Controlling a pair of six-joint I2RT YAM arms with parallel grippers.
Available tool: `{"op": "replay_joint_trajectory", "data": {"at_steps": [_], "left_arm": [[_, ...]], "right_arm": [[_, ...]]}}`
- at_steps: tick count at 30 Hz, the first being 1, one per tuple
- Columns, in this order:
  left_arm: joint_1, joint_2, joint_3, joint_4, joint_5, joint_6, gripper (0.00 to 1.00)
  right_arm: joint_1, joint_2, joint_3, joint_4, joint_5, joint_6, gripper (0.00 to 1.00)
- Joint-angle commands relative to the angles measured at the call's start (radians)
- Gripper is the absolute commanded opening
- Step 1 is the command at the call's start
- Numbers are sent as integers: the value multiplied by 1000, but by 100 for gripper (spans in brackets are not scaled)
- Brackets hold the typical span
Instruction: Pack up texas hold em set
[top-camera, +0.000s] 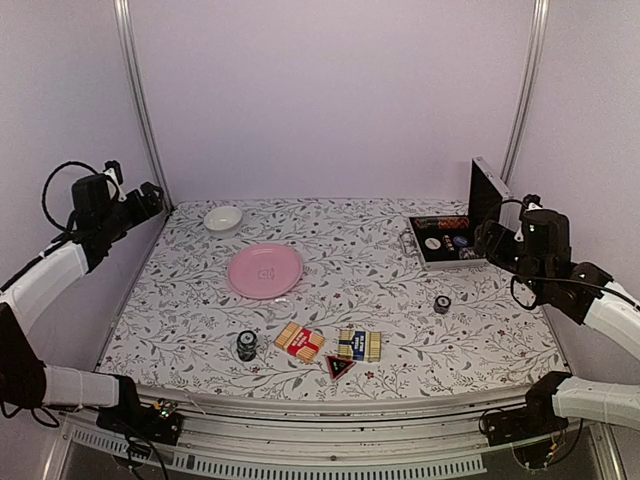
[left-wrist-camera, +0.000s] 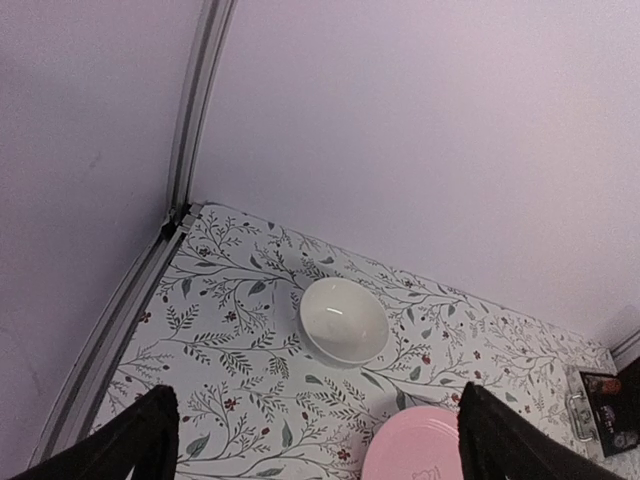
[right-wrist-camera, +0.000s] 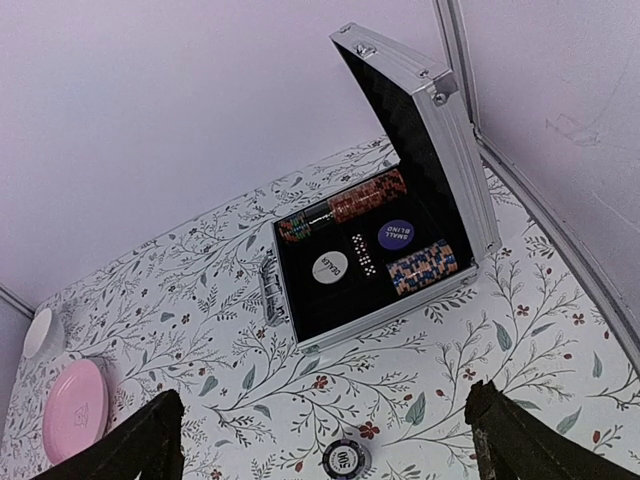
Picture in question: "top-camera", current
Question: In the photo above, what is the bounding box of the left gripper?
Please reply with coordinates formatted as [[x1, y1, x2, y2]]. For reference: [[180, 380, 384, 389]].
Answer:
[[100, 180, 164, 240]]

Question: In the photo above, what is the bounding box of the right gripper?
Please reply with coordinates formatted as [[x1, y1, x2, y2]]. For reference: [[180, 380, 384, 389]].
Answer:
[[475, 219, 547, 297]]

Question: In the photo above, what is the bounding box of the aluminium poker case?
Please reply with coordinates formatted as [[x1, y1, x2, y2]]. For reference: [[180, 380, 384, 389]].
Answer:
[[399, 157, 513, 270]]

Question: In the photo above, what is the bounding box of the clear plastic wrap piece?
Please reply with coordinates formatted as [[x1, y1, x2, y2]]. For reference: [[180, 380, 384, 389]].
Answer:
[[265, 297, 296, 325]]

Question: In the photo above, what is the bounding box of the black triangular dealer badge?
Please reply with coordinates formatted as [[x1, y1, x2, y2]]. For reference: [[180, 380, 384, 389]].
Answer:
[[326, 355, 357, 383]]

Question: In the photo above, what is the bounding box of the red card deck box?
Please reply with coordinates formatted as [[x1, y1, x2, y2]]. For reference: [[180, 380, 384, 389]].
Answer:
[[274, 322, 325, 364]]

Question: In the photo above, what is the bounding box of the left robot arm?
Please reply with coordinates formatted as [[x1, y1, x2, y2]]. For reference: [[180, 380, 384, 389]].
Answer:
[[1, 160, 164, 434]]

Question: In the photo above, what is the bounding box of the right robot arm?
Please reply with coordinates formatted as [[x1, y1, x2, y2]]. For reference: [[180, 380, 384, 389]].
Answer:
[[475, 195, 639, 436]]

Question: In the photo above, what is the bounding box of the white bowl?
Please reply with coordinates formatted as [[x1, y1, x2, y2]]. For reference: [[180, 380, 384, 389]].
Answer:
[[203, 205, 243, 233]]

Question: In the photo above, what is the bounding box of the pink plate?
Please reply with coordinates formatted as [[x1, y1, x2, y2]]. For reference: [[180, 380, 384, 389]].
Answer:
[[227, 244, 303, 300]]

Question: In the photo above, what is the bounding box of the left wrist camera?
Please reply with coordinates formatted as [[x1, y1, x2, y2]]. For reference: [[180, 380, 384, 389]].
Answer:
[[103, 159, 126, 202]]

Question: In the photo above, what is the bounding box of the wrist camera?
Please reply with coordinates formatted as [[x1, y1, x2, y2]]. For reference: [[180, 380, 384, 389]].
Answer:
[[103, 159, 126, 202], [521, 194, 542, 214]]

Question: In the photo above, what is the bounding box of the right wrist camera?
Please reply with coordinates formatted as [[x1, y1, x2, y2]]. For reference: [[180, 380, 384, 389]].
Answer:
[[521, 194, 542, 214]]

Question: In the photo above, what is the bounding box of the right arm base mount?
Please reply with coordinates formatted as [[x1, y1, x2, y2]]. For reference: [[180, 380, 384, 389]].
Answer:
[[478, 407, 569, 471]]

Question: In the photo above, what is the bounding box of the left aluminium frame post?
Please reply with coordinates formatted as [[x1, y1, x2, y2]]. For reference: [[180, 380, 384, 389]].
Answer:
[[113, 0, 174, 213]]

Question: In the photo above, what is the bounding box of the aluminium frame post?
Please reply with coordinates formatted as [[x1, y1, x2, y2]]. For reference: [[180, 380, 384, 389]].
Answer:
[[500, 0, 550, 185], [113, 0, 174, 213]]

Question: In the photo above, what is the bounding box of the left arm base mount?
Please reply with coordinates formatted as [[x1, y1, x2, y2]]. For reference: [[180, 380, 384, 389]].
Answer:
[[96, 400, 184, 446]]

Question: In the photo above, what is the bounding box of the right aluminium frame post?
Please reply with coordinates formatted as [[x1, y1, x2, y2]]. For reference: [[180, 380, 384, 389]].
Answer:
[[500, 0, 550, 185]]

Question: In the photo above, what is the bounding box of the front aluminium rail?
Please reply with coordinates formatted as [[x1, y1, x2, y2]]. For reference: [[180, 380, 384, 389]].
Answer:
[[47, 387, 625, 479]]

